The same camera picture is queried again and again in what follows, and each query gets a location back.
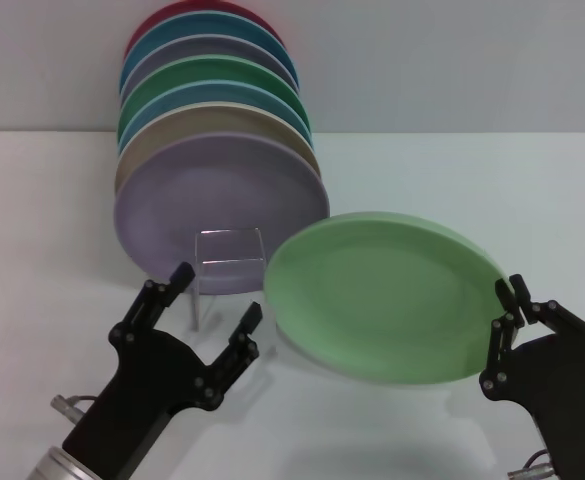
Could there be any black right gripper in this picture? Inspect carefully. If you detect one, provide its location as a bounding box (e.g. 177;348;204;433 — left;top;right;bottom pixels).
478;274;585;480

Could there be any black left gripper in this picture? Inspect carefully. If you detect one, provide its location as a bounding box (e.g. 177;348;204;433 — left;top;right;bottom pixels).
64;262;264;479

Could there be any light green plate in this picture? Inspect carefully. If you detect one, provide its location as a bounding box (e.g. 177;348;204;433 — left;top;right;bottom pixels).
262;210;516;386

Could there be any purple plate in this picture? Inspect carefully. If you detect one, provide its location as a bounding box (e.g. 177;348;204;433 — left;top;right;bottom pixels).
112;132;331;296

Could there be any beige plate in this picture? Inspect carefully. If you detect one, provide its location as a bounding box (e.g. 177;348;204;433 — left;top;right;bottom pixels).
113;101;323;199

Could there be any light blue plate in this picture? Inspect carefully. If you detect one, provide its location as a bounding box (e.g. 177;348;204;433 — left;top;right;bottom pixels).
116;79;316;156

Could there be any dark green plate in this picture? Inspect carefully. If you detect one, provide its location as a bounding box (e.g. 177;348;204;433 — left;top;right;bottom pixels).
116;55;311;146

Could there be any grey lavender plate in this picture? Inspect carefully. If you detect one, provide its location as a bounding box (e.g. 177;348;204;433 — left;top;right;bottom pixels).
119;34;301;101

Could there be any teal blue plate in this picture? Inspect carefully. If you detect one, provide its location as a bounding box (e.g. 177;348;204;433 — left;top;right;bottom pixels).
119;10;301;96

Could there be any maroon plate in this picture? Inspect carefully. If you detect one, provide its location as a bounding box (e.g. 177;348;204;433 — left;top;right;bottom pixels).
123;0;286;61

